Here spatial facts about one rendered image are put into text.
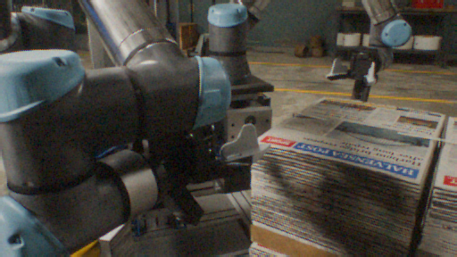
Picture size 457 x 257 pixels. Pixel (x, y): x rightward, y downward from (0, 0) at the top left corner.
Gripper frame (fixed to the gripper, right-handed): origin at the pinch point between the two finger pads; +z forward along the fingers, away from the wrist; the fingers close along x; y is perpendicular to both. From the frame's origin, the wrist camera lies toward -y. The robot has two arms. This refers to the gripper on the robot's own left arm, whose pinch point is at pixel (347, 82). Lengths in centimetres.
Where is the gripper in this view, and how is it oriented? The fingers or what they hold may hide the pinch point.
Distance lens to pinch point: 103.4
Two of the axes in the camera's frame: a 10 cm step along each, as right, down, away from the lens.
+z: -5.9, 2.8, -7.6
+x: 8.1, 2.1, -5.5
